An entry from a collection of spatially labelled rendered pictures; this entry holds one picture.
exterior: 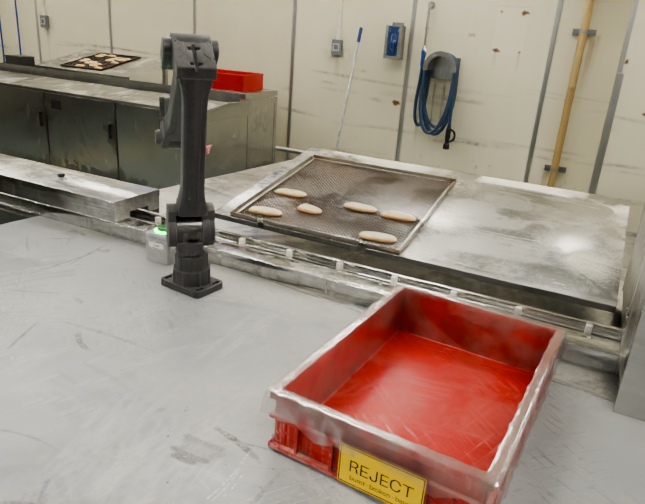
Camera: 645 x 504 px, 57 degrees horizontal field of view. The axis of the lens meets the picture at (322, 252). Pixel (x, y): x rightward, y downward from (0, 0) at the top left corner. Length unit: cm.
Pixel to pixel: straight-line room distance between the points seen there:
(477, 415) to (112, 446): 56
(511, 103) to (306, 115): 183
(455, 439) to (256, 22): 517
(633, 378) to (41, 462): 91
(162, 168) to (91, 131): 70
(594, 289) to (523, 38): 368
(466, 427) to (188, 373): 47
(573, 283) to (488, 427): 55
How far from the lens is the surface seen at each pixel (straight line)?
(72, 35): 739
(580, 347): 124
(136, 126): 453
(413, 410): 100
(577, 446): 103
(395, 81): 522
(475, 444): 96
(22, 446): 96
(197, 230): 132
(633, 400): 113
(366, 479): 82
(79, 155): 501
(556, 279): 145
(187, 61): 119
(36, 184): 189
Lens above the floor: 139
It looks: 21 degrees down
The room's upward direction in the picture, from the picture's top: 4 degrees clockwise
